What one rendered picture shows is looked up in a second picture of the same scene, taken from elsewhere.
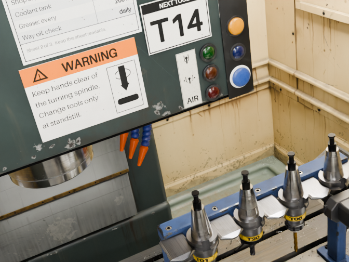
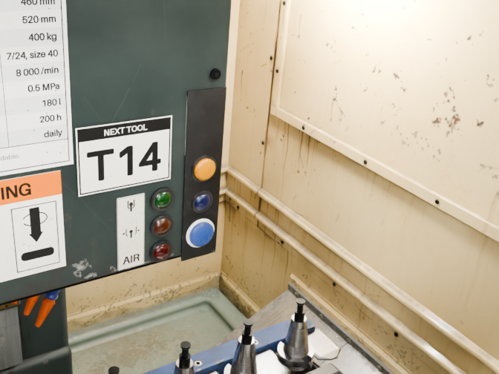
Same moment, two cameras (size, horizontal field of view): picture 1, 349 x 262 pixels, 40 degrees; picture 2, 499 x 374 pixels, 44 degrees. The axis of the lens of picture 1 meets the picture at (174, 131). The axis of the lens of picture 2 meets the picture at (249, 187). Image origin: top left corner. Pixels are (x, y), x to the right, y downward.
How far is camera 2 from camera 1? 0.10 m
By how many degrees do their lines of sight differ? 15
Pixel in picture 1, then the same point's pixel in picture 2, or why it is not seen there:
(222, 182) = (146, 317)
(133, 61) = (53, 203)
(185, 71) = (127, 222)
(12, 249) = not seen: outside the picture
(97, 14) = (10, 135)
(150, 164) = not seen: hidden behind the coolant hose
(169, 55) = (108, 199)
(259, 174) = (197, 312)
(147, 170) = not seen: hidden behind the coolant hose
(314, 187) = (271, 364)
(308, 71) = (275, 192)
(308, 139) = (264, 274)
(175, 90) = (108, 245)
